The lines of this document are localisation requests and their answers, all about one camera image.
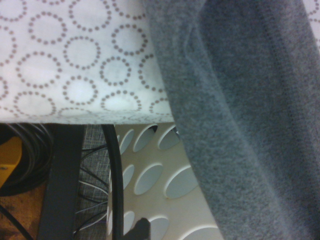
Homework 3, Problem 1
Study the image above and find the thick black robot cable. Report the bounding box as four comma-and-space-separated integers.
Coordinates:
100, 124, 125, 240

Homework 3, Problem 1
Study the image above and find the yellow plastic object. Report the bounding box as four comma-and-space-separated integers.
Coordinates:
0, 136, 23, 191

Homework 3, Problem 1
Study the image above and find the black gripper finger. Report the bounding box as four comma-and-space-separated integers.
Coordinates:
124, 216, 152, 240

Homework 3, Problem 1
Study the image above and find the coiled black cable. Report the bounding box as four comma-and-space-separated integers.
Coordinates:
0, 123, 54, 196

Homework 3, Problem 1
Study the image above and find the rustic wooden side table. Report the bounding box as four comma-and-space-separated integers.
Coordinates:
0, 123, 85, 240

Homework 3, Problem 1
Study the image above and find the white perforated laundry basket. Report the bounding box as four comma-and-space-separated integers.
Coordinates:
105, 122, 225, 240

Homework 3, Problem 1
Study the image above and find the dark grey garment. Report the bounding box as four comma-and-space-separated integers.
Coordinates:
143, 0, 320, 240

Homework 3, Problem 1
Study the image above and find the white circle-print duvet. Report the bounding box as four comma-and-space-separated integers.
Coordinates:
0, 0, 320, 125

